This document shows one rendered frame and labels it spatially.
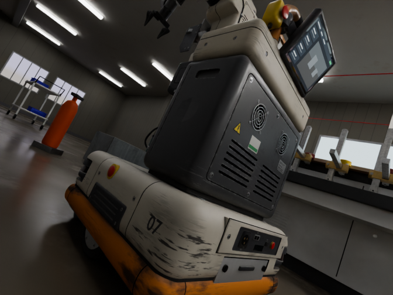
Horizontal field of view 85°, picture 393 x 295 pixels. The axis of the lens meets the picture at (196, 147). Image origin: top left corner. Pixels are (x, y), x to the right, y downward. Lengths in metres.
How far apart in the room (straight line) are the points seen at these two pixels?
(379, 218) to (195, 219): 1.42
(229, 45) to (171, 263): 0.58
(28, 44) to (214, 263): 12.39
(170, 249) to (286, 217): 1.63
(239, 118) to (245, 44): 0.20
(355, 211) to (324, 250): 0.40
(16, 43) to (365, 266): 12.64
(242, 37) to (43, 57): 12.15
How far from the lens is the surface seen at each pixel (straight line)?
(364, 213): 1.75
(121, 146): 2.86
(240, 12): 1.22
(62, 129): 2.62
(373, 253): 1.93
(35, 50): 12.63
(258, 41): 0.68
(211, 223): 0.50
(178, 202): 0.49
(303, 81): 0.92
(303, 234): 1.99
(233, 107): 0.59
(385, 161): 1.51
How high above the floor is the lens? 0.32
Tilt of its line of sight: 9 degrees up
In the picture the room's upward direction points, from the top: 24 degrees clockwise
